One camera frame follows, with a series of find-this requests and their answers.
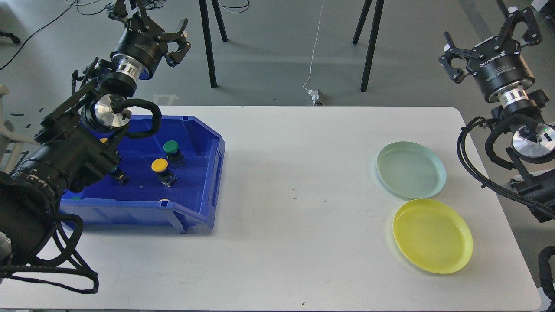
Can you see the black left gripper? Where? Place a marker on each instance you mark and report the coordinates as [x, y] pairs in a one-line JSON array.
[[145, 42]]

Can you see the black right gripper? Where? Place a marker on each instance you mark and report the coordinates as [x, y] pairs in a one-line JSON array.
[[501, 71]]

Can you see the yellow push button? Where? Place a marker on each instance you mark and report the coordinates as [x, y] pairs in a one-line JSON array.
[[161, 168], [117, 174]]

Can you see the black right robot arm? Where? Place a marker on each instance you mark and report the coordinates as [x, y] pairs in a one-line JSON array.
[[519, 133]]

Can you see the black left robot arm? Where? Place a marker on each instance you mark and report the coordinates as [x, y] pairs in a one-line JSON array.
[[78, 141]]

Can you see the green push button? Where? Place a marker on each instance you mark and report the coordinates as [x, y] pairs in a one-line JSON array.
[[173, 153]]

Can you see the light green plate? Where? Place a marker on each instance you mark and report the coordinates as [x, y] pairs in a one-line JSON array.
[[410, 170]]

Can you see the yellow plate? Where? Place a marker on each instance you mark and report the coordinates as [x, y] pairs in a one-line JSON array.
[[432, 236]]

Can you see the black tripod leg left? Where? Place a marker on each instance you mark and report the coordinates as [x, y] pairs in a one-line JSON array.
[[206, 31]]

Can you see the black tripod leg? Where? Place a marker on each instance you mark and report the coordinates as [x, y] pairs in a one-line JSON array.
[[206, 31], [376, 21]]

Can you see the black tripod leg right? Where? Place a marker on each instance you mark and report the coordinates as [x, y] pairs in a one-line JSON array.
[[376, 21]]

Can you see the blue plastic bin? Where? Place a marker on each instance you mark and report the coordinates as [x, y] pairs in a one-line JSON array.
[[144, 199]]

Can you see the beige chair frame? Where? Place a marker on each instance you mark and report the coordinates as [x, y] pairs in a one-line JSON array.
[[8, 136]]

